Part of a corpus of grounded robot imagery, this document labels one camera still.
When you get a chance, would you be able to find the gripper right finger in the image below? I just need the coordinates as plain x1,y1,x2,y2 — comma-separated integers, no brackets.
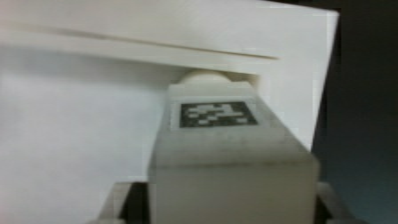
314,182,355,224

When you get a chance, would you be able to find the white leg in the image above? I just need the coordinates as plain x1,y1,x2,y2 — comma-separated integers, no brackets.
147,70,319,224

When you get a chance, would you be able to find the white square table top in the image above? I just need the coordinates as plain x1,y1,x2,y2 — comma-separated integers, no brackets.
0,0,339,224

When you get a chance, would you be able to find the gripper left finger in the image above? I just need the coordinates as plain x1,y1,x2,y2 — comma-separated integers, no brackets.
96,182,151,224

